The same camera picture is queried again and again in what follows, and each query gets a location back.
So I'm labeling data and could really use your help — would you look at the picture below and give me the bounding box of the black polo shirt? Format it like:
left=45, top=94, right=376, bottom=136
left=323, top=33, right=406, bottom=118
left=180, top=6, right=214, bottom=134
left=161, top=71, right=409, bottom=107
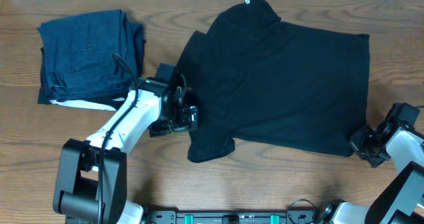
left=177, top=0, right=370, bottom=163

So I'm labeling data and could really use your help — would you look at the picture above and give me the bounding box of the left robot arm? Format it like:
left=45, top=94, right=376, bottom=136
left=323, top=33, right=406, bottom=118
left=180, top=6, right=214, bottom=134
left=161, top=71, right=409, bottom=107
left=52, top=64, right=198, bottom=224

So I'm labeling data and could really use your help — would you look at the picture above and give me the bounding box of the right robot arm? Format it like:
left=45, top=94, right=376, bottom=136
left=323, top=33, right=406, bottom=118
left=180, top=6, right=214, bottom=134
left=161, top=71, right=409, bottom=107
left=322, top=103, right=423, bottom=224

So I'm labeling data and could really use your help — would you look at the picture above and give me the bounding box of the folded black garment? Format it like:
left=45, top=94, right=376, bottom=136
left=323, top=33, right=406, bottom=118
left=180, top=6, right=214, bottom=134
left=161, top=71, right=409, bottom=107
left=37, top=47, right=130, bottom=105

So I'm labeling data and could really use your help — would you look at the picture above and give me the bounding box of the folded white garment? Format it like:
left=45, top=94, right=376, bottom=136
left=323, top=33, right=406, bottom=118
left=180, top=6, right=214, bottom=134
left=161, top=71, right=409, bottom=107
left=50, top=97, right=125, bottom=111

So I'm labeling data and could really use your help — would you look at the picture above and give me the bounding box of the folded dark blue garment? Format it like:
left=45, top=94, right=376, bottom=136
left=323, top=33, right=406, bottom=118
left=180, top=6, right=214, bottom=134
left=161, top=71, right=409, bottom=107
left=37, top=9, right=144, bottom=101

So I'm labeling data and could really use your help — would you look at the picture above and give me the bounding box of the small looped black cable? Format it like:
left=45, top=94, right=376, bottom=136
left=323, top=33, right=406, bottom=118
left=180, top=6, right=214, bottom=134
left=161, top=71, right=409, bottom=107
left=286, top=198, right=321, bottom=224

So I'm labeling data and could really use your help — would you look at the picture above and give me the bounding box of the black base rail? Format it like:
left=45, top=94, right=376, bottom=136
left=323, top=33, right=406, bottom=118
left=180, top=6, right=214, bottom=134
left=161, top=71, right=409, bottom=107
left=64, top=209, right=332, bottom=224

